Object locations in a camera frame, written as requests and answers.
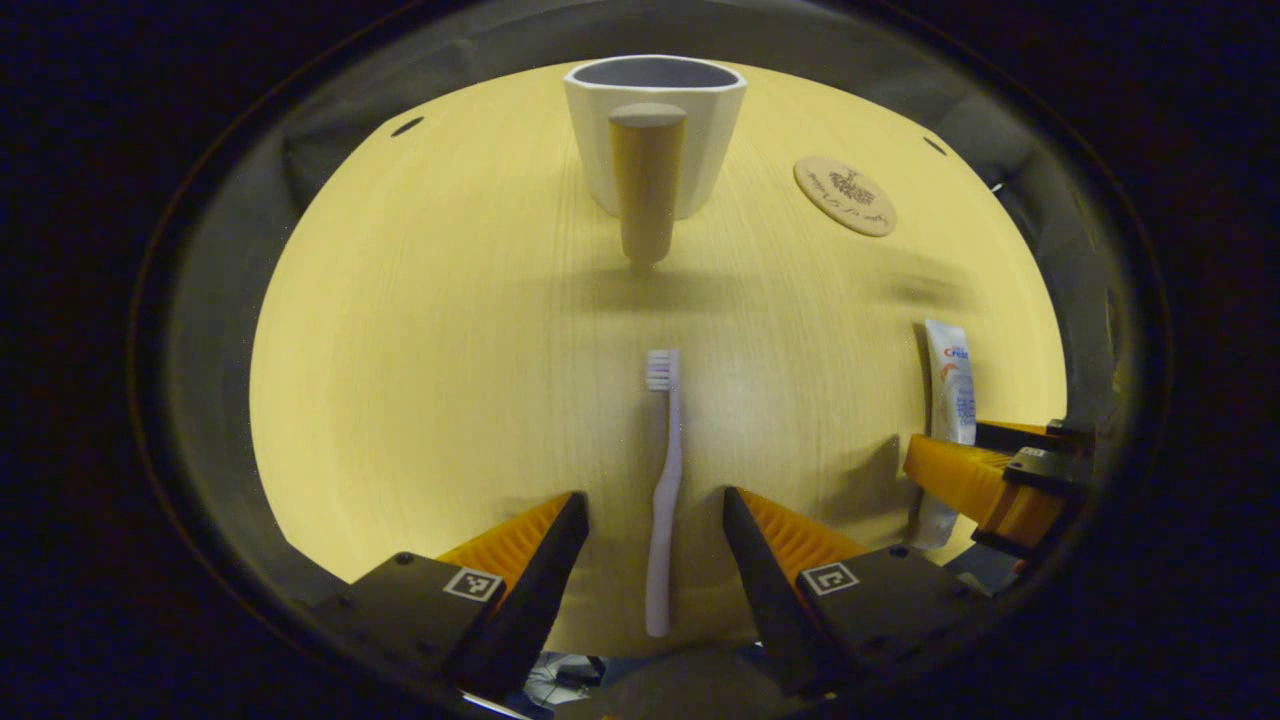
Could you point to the round wooden coaster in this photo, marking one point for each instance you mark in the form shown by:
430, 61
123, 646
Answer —
845, 195

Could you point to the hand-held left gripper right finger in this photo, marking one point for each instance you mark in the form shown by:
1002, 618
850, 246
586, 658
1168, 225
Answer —
765, 590

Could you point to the white toothbrush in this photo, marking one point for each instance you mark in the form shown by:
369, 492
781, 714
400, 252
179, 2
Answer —
665, 500

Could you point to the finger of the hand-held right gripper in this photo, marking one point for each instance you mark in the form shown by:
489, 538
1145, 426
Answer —
1020, 435
970, 480

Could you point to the white toothpaste tube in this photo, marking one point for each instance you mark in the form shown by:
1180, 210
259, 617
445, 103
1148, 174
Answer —
950, 390

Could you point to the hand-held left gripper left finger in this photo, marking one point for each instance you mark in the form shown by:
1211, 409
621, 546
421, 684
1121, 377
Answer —
535, 600

